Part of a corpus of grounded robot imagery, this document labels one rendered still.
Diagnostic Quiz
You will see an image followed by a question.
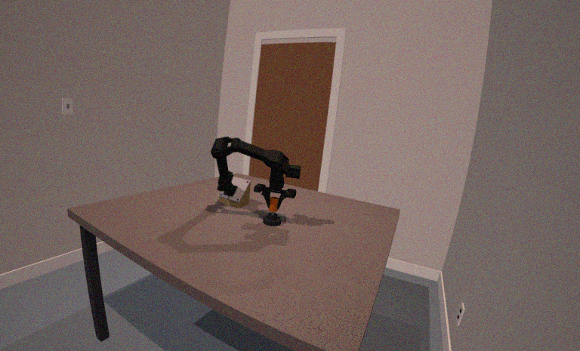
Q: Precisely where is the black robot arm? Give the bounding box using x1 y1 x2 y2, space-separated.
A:
211 137 301 197

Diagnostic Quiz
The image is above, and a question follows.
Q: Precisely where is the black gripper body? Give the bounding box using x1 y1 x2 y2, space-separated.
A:
254 175 296 199

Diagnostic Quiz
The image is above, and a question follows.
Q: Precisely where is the orange knob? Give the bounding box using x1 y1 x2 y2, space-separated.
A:
269 197 279 212

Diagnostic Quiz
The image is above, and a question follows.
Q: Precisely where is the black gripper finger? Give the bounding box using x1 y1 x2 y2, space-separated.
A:
261 192 270 208
277 196 287 210

